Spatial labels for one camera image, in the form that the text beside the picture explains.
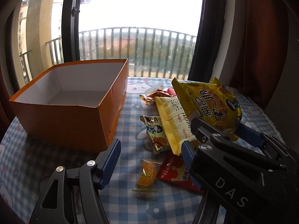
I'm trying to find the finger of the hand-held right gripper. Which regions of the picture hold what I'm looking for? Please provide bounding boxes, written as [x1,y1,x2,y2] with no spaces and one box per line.
[235,123,293,163]
[190,116,237,156]

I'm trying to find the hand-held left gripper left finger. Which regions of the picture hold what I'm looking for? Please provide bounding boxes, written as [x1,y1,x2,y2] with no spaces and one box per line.
[28,138,122,224]

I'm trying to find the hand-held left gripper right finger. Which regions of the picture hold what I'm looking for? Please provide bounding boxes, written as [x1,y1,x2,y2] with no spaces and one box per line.
[180,141,221,224]

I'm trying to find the large yellow snack bag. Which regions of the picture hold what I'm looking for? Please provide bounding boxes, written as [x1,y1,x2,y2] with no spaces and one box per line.
[172,77,243,141]

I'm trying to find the orange cardboard box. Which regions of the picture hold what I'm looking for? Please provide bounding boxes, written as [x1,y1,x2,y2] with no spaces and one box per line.
[9,59,129,152]

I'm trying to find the red and white snack packet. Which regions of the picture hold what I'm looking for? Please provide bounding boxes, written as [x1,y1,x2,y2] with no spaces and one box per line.
[156,153,205,194]

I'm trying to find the orange jelly candy packet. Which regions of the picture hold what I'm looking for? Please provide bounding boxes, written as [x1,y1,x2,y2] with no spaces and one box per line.
[132,159,163,195]

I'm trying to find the pale yellow chips packet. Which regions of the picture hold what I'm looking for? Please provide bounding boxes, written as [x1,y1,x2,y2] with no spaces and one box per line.
[155,96,199,156]

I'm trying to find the small golden cartoon snack packet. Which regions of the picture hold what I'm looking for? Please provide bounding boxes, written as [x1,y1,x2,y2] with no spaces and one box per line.
[140,115,170,155]

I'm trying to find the blue checked cartoon tablecloth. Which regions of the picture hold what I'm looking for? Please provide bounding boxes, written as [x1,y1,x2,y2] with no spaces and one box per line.
[0,77,286,224]

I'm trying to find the clear yellow-striped candy packet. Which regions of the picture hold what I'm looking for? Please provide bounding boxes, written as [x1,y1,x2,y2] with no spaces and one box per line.
[139,81,167,107]

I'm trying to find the dark brown curtain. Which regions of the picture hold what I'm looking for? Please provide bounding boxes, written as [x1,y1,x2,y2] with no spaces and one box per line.
[224,0,299,112]

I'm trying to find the metal balcony railing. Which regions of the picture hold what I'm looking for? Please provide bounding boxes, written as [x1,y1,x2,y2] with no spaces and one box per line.
[19,27,198,81]

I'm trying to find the beige building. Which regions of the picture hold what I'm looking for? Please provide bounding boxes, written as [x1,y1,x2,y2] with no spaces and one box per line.
[18,0,64,84]

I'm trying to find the black window frame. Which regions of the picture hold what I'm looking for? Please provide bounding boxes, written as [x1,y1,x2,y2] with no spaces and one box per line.
[5,0,225,91]

